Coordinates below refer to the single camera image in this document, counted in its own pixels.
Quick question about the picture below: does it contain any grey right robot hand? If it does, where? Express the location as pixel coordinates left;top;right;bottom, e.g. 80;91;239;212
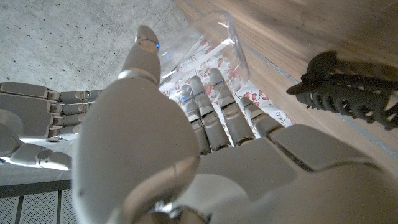
0;81;103;172

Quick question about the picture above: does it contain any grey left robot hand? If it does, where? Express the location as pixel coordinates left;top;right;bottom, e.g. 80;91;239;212
70;24;398;224

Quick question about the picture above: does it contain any floral backdrop cloth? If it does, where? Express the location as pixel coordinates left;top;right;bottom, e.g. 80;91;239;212
159;36;295;147

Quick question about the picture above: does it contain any black hair claw clip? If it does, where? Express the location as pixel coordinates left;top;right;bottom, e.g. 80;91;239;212
285;50;398;131

